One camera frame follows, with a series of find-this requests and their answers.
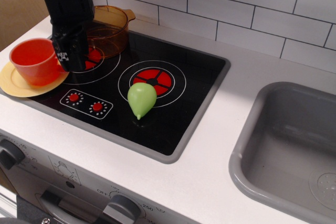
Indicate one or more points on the black toy stove top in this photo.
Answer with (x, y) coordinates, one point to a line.
(95, 99)

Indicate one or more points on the amber transparent pot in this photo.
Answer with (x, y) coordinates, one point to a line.
(108, 33)

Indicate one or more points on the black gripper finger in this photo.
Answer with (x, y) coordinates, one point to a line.
(71, 47)

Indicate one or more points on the red plastic cup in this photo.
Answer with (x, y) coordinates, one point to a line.
(36, 61)

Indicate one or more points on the wooden side panel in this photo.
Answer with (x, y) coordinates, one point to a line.
(19, 16)

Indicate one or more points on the grey oven door handle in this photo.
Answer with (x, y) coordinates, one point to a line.
(69, 209)

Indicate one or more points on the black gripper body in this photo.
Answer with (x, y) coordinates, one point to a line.
(68, 6)

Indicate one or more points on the yellow plastic plate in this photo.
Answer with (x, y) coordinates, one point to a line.
(12, 83)

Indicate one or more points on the grey left oven knob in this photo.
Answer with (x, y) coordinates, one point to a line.
(10, 154)

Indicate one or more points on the green plastic pear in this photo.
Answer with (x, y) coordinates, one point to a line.
(141, 98)

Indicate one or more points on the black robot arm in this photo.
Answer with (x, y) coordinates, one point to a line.
(69, 38)

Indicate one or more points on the grey plastic sink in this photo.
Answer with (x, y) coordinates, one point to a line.
(285, 154)

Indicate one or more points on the grey centre oven knob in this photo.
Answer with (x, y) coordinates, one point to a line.
(122, 210)

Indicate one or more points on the grey oven knob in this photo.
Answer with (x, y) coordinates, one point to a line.
(122, 210)
(10, 154)

